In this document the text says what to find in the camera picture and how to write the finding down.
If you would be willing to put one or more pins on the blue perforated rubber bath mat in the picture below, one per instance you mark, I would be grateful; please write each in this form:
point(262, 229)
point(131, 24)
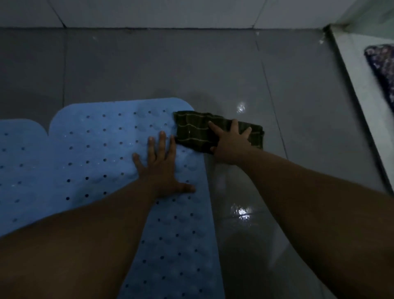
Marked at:
point(101, 172)

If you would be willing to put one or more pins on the person's left forearm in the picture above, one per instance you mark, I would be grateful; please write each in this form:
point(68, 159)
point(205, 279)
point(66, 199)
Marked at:
point(74, 243)

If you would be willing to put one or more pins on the dark floral patterned mat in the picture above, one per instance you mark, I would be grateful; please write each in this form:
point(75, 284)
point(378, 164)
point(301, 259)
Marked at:
point(383, 69)

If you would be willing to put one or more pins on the person's left middle finger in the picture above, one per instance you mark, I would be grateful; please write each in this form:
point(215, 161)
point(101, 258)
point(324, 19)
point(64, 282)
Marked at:
point(162, 144)

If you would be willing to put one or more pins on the person's left little finger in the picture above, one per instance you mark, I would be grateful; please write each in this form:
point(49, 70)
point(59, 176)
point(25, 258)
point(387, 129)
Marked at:
point(138, 161)

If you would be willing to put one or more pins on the person's right middle finger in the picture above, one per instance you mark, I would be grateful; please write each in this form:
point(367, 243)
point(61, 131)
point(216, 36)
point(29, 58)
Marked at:
point(235, 125)

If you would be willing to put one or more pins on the dark green striped cloth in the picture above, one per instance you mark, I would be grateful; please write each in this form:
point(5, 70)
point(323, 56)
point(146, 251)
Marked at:
point(197, 131)

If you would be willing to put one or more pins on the person's right hand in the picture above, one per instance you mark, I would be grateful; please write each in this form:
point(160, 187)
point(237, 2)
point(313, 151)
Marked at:
point(230, 148)

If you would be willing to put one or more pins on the person's right forearm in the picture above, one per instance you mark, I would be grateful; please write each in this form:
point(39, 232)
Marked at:
point(320, 221)

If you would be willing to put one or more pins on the person's right thumb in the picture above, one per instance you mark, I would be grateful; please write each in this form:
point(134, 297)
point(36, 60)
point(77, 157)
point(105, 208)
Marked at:
point(213, 149)

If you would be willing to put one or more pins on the person's left hand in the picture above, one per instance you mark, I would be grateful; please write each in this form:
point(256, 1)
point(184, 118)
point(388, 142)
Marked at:
point(162, 175)

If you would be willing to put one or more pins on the person's left thumb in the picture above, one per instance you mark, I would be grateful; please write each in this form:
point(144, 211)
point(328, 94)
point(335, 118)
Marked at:
point(184, 188)

